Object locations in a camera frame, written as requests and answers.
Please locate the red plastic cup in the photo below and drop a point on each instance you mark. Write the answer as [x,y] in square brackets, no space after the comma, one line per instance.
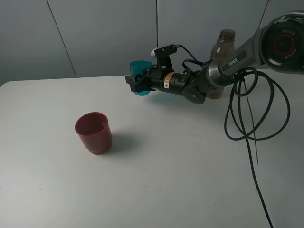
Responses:
[94,132]

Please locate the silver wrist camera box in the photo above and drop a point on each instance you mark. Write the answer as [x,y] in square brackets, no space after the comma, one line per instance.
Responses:
[162,55]

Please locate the teal translucent plastic cup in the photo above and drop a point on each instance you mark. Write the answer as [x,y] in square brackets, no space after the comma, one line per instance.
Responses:
[140,67]

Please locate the smoky translucent water bottle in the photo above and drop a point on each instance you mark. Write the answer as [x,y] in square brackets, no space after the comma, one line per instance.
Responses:
[224,45]

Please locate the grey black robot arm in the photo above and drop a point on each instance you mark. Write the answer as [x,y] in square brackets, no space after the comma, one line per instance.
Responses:
[278,46]

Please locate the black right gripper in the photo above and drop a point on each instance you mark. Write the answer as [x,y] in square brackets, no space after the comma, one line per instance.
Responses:
[151,81]

